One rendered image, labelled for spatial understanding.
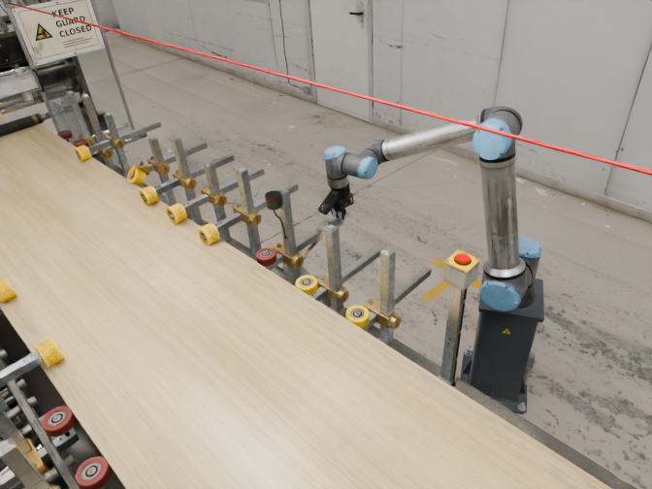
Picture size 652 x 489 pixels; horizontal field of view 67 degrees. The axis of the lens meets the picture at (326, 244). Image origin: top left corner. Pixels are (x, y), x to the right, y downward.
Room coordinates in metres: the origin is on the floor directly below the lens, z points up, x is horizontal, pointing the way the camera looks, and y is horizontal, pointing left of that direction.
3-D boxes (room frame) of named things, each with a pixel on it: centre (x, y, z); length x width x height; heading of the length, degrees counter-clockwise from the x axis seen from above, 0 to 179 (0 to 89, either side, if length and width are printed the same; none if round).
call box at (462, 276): (1.04, -0.37, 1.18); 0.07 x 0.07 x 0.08; 43
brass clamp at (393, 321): (1.24, -0.18, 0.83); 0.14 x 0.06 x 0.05; 43
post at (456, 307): (1.04, -0.37, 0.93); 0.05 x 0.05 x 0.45; 43
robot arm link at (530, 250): (1.53, -0.78, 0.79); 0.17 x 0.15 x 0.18; 143
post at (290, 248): (1.59, 0.15, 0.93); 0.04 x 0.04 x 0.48; 43
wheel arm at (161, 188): (2.21, 0.64, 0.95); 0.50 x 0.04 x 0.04; 133
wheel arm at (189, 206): (2.03, 0.47, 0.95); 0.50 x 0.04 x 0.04; 133
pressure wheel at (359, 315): (1.18, -0.09, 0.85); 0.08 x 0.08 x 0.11
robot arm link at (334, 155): (1.85, -0.07, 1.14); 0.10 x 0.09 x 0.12; 53
